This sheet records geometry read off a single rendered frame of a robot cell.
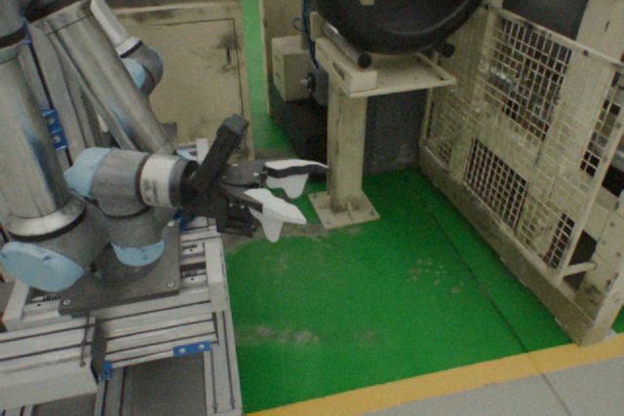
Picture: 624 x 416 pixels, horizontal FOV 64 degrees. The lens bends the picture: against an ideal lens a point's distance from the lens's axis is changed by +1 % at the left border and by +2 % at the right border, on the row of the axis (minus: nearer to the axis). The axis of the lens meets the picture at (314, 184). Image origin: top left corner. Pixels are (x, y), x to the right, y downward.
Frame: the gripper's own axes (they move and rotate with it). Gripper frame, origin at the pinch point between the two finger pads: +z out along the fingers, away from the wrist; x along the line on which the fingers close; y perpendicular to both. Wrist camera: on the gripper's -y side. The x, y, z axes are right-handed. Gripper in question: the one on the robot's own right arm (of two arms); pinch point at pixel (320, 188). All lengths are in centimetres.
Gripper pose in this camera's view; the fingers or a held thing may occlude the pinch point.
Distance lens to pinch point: 65.3
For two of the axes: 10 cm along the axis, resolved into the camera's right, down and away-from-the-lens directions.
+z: 9.8, 1.2, -1.8
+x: -2.1, 4.5, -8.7
